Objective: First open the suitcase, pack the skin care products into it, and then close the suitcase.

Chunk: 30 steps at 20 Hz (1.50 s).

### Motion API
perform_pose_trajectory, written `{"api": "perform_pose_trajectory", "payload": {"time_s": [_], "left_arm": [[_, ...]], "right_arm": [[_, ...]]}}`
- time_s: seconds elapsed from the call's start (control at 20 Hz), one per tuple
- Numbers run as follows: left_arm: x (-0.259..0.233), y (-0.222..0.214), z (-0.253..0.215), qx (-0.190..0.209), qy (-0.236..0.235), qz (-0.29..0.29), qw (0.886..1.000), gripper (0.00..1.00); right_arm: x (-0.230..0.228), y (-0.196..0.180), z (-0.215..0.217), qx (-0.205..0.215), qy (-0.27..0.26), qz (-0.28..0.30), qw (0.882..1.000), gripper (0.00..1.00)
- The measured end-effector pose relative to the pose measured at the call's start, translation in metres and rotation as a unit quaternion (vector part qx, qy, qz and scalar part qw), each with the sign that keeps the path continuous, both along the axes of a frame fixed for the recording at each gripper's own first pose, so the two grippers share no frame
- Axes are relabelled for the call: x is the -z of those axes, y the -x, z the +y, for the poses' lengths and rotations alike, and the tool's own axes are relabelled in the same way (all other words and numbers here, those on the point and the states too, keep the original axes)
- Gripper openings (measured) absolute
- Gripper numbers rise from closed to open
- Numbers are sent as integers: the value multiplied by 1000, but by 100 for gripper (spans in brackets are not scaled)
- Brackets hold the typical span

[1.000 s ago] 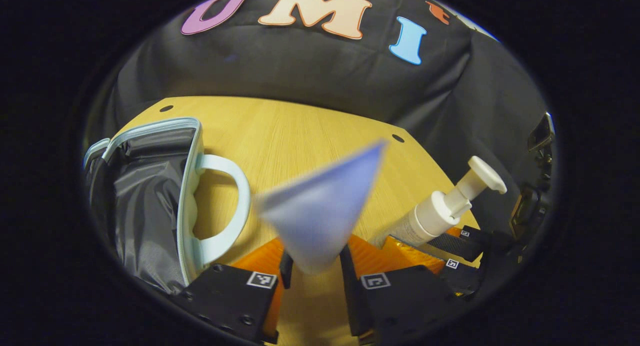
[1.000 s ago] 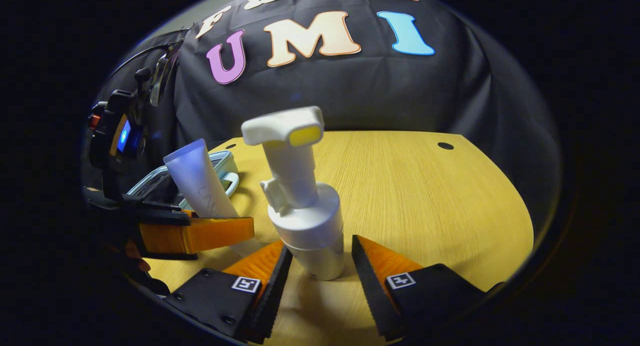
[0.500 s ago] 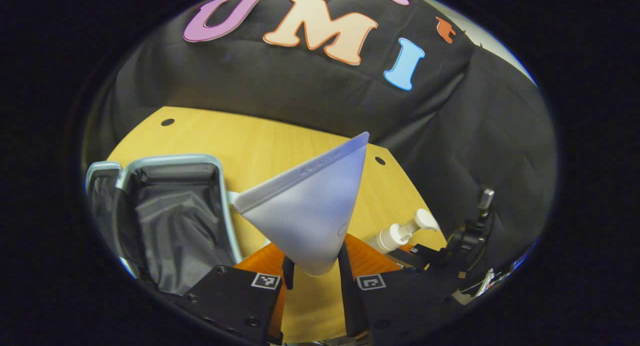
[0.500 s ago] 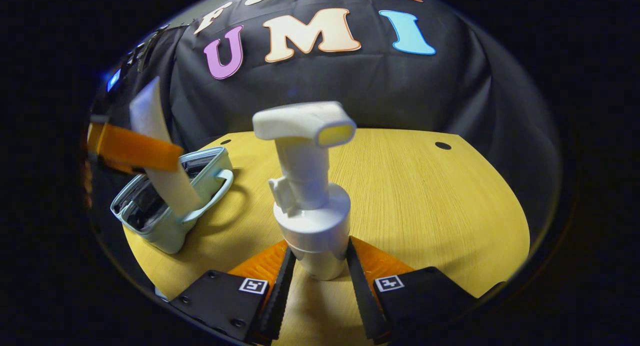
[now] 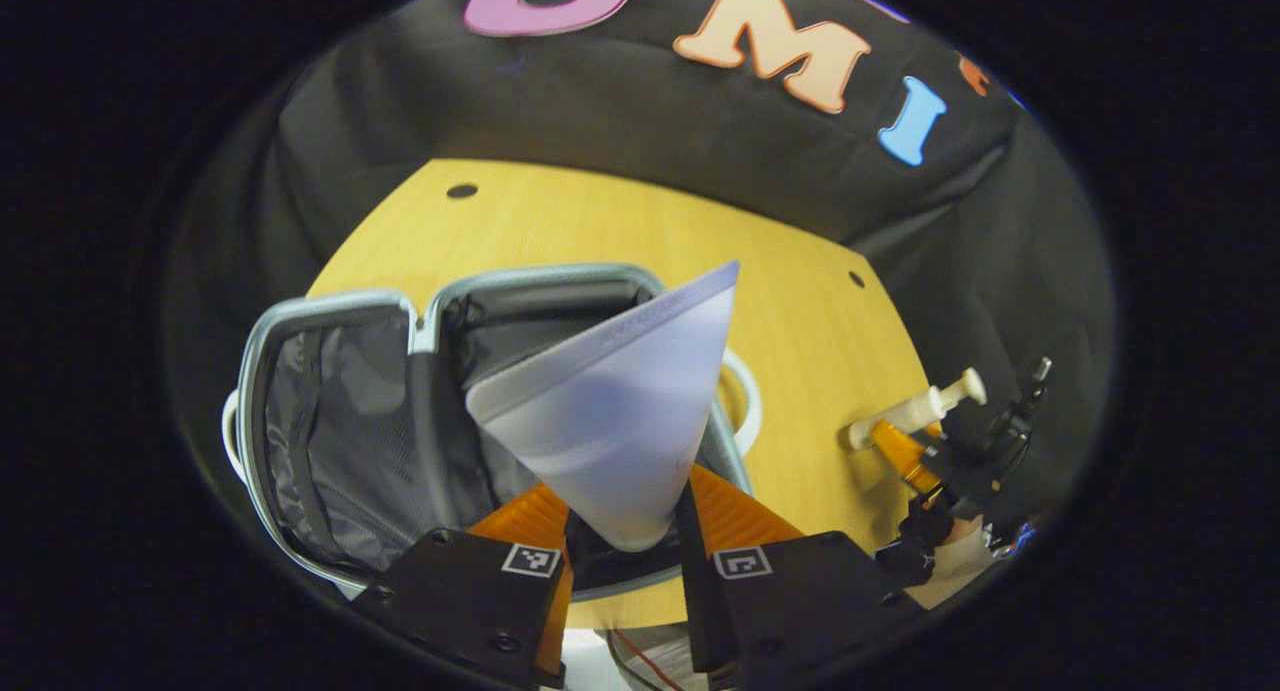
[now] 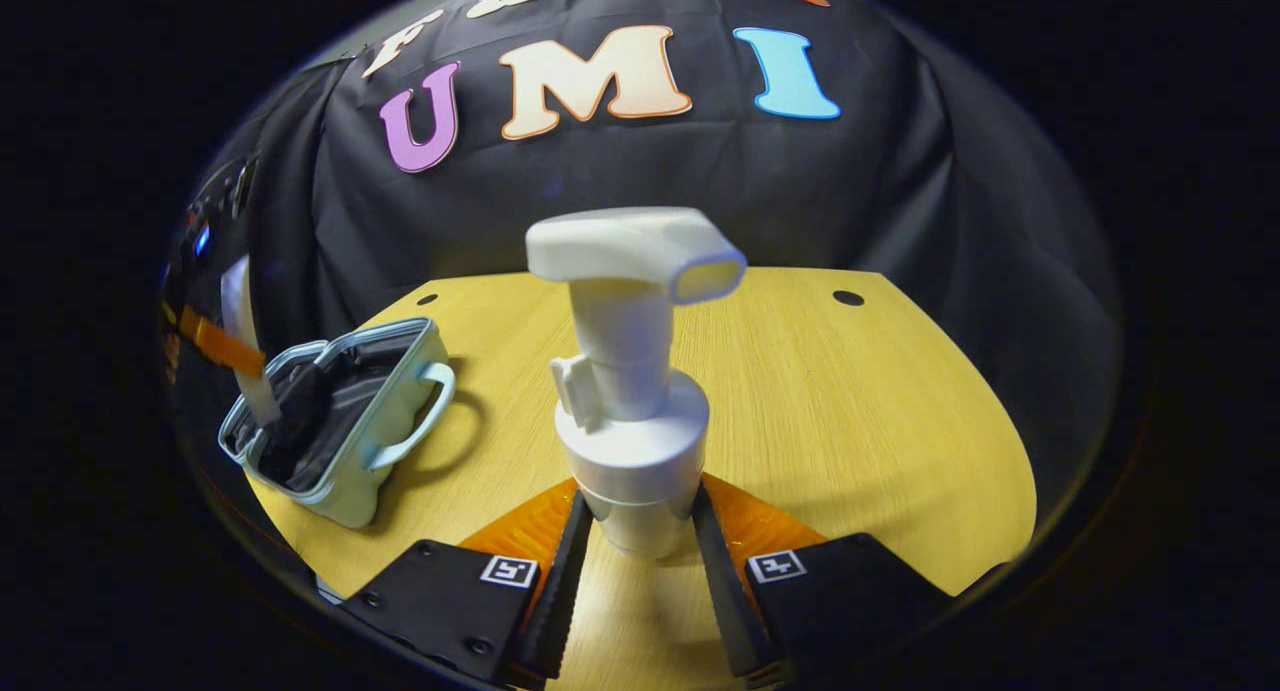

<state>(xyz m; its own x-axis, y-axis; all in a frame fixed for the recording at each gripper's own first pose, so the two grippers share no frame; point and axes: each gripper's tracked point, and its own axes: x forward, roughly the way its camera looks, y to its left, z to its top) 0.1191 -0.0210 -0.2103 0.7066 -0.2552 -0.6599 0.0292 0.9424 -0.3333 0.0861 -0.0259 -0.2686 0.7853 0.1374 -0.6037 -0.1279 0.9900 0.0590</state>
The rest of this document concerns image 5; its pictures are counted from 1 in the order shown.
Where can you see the white squeeze tube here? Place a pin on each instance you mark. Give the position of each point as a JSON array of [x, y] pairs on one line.
[[620, 411]]

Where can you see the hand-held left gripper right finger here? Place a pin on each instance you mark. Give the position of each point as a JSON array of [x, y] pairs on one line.
[[697, 591]]

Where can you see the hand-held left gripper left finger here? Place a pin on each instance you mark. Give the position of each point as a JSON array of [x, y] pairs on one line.
[[470, 596]]

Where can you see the light blue suitcase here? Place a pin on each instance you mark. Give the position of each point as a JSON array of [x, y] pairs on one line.
[[350, 441]]

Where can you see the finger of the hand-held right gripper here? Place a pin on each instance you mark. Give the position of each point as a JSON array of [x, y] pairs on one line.
[[905, 456]]

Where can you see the white pump bottle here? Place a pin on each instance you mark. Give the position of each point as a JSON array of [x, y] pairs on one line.
[[915, 411]]

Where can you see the person's white garment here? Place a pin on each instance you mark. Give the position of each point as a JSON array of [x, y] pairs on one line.
[[590, 661]]

